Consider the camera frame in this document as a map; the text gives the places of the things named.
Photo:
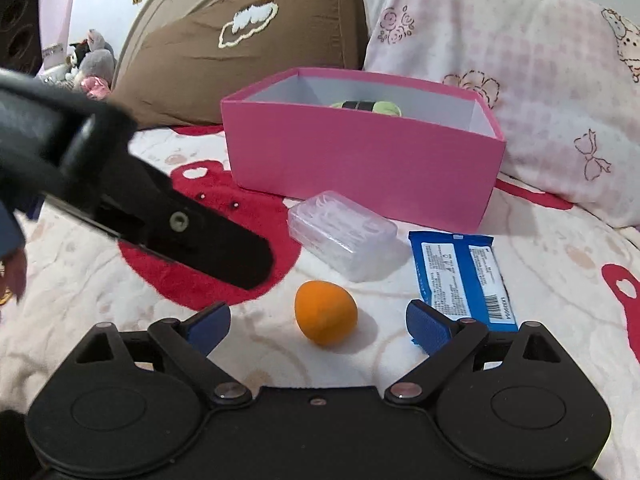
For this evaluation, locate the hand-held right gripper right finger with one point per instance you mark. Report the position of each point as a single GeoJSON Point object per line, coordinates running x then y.
{"type": "Point", "coordinates": [430, 330]}

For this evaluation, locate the brown embroidered pillow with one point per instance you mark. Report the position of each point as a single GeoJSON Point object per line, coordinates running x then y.
{"type": "Point", "coordinates": [200, 75]}

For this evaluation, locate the grey plush toy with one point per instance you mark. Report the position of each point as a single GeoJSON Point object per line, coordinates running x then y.
{"type": "Point", "coordinates": [99, 57]}

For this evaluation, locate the orange makeup sponge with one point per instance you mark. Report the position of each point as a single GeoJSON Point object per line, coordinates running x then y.
{"type": "Point", "coordinates": [325, 310]}

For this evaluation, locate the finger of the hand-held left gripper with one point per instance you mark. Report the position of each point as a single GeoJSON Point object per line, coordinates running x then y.
{"type": "Point", "coordinates": [220, 250]}

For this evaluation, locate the blue snack packet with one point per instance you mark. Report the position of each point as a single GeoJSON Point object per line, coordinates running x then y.
{"type": "Point", "coordinates": [460, 270]}

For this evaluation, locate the pink checked pillow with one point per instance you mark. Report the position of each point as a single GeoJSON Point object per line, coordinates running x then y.
{"type": "Point", "coordinates": [525, 60]}

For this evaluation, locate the green yarn ball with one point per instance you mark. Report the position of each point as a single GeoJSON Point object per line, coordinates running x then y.
{"type": "Point", "coordinates": [385, 108]}

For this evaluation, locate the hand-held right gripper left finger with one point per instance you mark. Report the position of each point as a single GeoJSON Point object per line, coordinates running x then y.
{"type": "Point", "coordinates": [210, 327]}

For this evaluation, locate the black cabinet with round holes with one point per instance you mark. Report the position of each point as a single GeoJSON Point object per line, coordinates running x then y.
{"type": "Point", "coordinates": [17, 25]}

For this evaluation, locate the clear plastic case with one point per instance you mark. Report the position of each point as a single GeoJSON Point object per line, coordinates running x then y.
{"type": "Point", "coordinates": [345, 240]}

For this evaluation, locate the person's left hand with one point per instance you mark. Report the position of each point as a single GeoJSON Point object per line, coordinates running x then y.
{"type": "Point", "coordinates": [12, 277]}

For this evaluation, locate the pink plush toy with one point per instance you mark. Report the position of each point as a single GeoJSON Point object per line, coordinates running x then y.
{"type": "Point", "coordinates": [96, 86]}

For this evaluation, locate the bear printed blanket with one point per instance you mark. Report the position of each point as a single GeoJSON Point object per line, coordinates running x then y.
{"type": "Point", "coordinates": [550, 270]}

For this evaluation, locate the pink cardboard box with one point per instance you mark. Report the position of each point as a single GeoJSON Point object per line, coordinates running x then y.
{"type": "Point", "coordinates": [350, 160]}

